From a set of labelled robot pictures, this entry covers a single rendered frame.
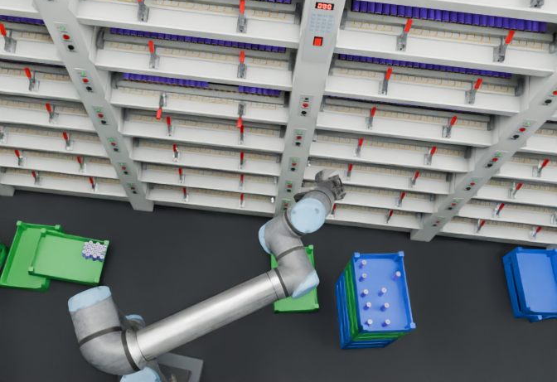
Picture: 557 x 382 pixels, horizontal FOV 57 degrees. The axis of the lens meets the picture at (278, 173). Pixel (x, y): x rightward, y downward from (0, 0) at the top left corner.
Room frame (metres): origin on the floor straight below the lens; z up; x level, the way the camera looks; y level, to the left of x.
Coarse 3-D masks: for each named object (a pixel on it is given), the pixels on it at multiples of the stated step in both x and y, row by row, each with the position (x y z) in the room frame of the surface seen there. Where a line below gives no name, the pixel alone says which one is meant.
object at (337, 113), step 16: (336, 96) 1.05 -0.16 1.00; (320, 112) 1.00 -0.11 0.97; (336, 112) 1.00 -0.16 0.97; (352, 112) 1.01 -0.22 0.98; (368, 112) 1.02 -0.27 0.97; (384, 112) 1.03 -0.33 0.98; (400, 112) 1.03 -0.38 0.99; (416, 112) 1.03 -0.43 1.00; (432, 112) 1.04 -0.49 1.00; (448, 112) 1.05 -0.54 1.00; (464, 112) 1.06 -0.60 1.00; (320, 128) 0.97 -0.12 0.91; (336, 128) 0.96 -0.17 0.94; (352, 128) 0.96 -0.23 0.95; (368, 128) 0.97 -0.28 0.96; (384, 128) 0.98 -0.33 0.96; (400, 128) 0.99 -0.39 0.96; (416, 128) 0.99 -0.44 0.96; (432, 128) 1.00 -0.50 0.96; (448, 128) 0.99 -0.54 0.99; (464, 128) 1.02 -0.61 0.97; (480, 128) 1.02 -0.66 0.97; (496, 128) 1.01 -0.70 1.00; (464, 144) 0.98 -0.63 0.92; (480, 144) 0.98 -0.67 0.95
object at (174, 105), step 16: (112, 80) 1.00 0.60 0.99; (128, 80) 1.01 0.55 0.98; (112, 96) 0.95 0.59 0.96; (128, 96) 0.96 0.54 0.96; (144, 96) 0.97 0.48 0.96; (176, 96) 0.98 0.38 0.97; (288, 96) 1.04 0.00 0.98; (176, 112) 0.95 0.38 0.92; (192, 112) 0.94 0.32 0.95; (208, 112) 0.95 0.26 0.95; (224, 112) 0.96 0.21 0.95; (256, 112) 0.97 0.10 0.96; (272, 112) 0.98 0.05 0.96; (288, 112) 0.96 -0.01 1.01
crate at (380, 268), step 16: (352, 256) 0.69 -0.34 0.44; (368, 256) 0.70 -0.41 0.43; (384, 256) 0.71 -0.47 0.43; (400, 256) 0.71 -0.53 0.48; (352, 272) 0.64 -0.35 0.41; (368, 272) 0.65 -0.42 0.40; (384, 272) 0.66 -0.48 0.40; (400, 272) 0.66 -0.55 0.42; (368, 288) 0.58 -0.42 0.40; (400, 288) 0.60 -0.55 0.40; (400, 304) 0.53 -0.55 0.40; (384, 320) 0.46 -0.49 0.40; (400, 320) 0.47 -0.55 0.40
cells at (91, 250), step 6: (90, 246) 0.68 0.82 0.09; (96, 246) 0.69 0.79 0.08; (102, 246) 0.70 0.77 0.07; (84, 252) 0.65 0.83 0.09; (90, 252) 0.66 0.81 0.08; (96, 252) 0.66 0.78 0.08; (102, 252) 0.67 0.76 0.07; (90, 258) 0.65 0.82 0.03; (96, 258) 0.65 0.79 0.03; (102, 258) 0.64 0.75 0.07
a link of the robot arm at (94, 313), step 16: (96, 288) 0.31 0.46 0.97; (80, 304) 0.26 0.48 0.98; (96, 304) 0.26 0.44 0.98; (112, 304) 0.28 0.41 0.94; (80, 320) 0.22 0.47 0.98; (96, 320) 0.22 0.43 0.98; (112, 320) 0.23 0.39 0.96; (128, 320) 0.33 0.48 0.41; (80, 336) 0.18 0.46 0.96; (96, 336) 0.18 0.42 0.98
